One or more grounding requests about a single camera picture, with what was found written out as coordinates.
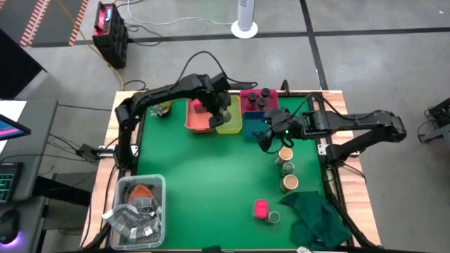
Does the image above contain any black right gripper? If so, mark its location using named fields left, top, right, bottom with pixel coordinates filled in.
left=258, top=108, right=307, bottom=152

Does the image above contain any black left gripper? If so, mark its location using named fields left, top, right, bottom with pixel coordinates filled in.
left=202, top=89, right=233, bottom=129

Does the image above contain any pink block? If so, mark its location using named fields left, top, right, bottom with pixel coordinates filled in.
left=191, top=98, right=208, bottom=114
left=253, top=199, right=269, bottom=220

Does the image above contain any yellow plastic bin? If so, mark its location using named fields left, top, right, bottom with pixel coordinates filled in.
left=214, top=94, right=243, bottom=135

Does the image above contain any blue plastic bin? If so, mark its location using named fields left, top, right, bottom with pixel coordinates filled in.
left=242, top=111, right=272, bottom=142

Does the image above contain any orange plastic bin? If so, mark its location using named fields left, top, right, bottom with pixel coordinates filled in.
left=184, top=98, right=217, bottom=134

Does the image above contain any red plastic bin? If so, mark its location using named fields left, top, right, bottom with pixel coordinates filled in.
left=240, top=88, right=280, bottom=114

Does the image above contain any small potted plant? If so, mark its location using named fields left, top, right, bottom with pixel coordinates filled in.
left=150, top=100, right=173, bottom=119

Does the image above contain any green table mat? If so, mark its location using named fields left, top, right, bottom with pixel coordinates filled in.
left=135, top=95, right=326, bottom=251

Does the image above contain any dark green cloth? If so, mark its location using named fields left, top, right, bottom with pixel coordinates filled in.
left=278, top=190, right=352, bottom=251

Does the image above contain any clear plastic container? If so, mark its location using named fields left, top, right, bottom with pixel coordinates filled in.
left=109, top=174, right=167, bottom=251

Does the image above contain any white pole with round base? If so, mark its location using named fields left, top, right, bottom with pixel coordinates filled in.
left=231, top=0, right=259, bottom=39

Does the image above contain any orange cloth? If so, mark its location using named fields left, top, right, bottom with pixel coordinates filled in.
left=127, top=183, right=155, bottom=204

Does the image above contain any black crate with red top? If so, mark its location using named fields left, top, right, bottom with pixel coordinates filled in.
left=91, top=1, right=129, bottom=70

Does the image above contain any grey plaid cloth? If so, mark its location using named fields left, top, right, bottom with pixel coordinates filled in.
left=101, top=197, right=163, bottom=240

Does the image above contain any black power adapter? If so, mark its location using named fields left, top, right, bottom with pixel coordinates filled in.
left=76, top=143, right=103, bottom=162

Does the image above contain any grey desk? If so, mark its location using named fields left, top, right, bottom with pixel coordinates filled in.
left=0, top=98, right=60, bottom=253

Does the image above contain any black mat with striped edges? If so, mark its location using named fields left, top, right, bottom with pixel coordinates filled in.
left=0, top=0, right=91, bottom=47

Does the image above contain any white paper sheet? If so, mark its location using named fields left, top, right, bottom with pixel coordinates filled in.
left=0, top=100, right=28, bottom=122

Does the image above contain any computer monitor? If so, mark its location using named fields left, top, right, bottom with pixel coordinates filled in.
left=0, top=112, right=32, bottom=142

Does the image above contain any black panel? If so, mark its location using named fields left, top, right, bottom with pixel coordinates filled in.
left=0, top=27, right=49, bottom=100

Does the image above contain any black keyboard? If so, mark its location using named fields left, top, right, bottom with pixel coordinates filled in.
left=0, top=161, right=24, bottom=205

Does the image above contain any black computer mouse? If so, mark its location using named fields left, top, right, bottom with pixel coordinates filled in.
left=0, top=207, right=21, bottom=245

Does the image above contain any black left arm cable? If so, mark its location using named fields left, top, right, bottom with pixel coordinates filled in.
left=175, top=51, right=259, bottom=89

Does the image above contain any black floor cable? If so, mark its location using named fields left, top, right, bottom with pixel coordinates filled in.
left=124, top=22, right=165, bottom=47

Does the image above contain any white floor cable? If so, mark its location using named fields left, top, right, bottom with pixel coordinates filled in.
left=126, top=0, right=235, bottom=27

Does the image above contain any yellow floor cable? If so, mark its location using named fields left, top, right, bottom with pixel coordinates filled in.
left=56, top=0, right=126, bottom=91

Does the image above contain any black equipment with cables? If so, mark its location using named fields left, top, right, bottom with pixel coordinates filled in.
left=417, top=98, right=450, bottom=145

